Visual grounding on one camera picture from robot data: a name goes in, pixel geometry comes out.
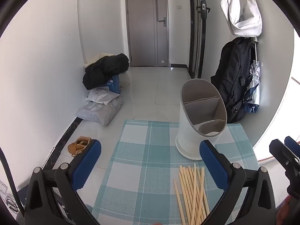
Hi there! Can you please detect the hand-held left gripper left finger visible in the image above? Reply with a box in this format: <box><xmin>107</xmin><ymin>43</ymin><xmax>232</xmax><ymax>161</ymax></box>
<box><xmin>25</xmin><ymin>139</ymin><xmax>102</xmax><ymax>225</ymax></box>

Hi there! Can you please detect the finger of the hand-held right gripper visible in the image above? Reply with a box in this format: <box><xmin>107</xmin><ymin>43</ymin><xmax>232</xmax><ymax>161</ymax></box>
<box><xmin>284</xmin><ymin>136</ymin><xmax>300</xmax><ymax>161</ymax></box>
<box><xmin>269</xmin><ymin>139</ymin><xmax>300</xmax><ymax>200</ymax></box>

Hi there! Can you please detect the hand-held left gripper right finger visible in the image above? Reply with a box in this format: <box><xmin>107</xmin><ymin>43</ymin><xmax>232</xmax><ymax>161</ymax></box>
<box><xmin>199</xmin><ymin>140</ymin><xmax>276</xmax><ymax>225</ymax></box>

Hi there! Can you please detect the bunch of wooden chopsticks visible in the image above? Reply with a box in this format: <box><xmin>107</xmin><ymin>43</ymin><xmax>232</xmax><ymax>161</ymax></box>
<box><xmin>173</xmin><ymin>163</ymin><xmax>211</xmax><ymax>225</ymax></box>

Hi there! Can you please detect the white grey utensil holder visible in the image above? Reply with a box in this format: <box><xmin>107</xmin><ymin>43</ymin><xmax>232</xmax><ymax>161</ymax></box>
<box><xmin>176</xmin><ymin>78</ymin><xmax>227</xmax><ymax>161</ymax></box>

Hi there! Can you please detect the white shoulder bag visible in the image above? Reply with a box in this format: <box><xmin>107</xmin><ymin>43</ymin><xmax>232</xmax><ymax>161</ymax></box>
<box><xmin>220</xmin><ymin>0</ymin><xmax>263</xmax><ymax>38</ymax></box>

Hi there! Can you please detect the person's right hand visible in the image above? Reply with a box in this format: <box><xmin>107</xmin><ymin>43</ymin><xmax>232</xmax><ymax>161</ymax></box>
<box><xmin>276</xmin><ymin>197</ymin><xmax>292</xmax><ymax>225</ymax></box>

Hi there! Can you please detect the tan suede shoe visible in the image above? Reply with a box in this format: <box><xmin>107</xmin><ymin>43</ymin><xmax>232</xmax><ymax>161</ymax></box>
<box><xmin>67</xmin><ymin>136</ymin><xmax>93</xmax><ymax>158</ymax></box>

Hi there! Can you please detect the grey plastic parcel bag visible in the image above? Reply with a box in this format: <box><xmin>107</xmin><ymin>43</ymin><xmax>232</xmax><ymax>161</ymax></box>
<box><xmin>75</xmin><ymin>96</ymin><xmax>123</xmax><ymax>127</ymax></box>

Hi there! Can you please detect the teal plaid placemat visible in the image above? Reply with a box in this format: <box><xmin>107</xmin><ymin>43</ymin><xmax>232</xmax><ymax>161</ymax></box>
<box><xmin>92</xmin><ymin>119</ymin><xmax>259</xmax><ymax>225</ymax></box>

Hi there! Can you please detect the silver folded umbrella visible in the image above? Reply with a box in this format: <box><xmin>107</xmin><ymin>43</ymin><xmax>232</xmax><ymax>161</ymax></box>
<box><xmin>242</xmin><ymin>37</ymin><xmax>262</xmax><ymax>113</ymax></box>

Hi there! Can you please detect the white plastic parcel bag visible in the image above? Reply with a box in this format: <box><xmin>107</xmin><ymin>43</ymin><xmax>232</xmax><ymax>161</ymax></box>
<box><xmin>86</xmin><ymin>87</ymin><xmax>120</xmax><ymax>106</ymax></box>

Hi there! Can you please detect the blue cardboard box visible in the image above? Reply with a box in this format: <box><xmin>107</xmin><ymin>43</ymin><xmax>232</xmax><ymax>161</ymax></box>
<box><xmin>101</xmin><ymin>75</ymin><xmax>121</xmax><ymax>95</ymax></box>

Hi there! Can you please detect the black backpack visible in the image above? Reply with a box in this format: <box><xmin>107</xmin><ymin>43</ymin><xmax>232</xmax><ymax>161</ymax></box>
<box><xmin>210</xmin><ymin>37</ymin><xmax>256</xmax><ymax>124</ymax></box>

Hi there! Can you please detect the beige cloth bag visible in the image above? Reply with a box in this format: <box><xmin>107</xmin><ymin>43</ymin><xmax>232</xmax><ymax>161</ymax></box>
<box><xmin>119</xmin><ymin>73</ymin><xmax>132</xmax><ymax>88</ymax></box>

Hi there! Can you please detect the black jacket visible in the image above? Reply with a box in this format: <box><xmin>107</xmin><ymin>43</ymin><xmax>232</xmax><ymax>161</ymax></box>
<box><xmin>82</xmin><ymin>53</ymin><xmax>130</xmax><ymax>91</ymax></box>

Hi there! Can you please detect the cream cloth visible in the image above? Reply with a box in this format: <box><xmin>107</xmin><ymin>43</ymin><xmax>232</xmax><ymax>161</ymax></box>
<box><xmin>83</xmin><ymin>53</ymin><xmax>113</xmax><ymax>69</ymax></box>

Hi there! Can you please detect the black framed sliding door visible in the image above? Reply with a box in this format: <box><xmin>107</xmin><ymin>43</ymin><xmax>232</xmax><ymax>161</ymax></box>
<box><xmin>188</xmin><ymin>0</ymin><xmax>211</xmax><ymax>79</ymax></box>

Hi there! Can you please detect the grey entrance door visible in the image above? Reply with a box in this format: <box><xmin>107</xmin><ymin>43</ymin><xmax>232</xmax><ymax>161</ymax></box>
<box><xmin>125</xmin><ymin>0</ymin><xmax>170</xmax><ymax>67</ymax></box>

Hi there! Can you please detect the black cable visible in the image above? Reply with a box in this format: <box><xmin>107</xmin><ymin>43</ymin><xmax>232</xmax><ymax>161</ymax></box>
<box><xmin>0</xmin><ymin>148</ymin><xmax>25</xmax><ymax>225</ymax></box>

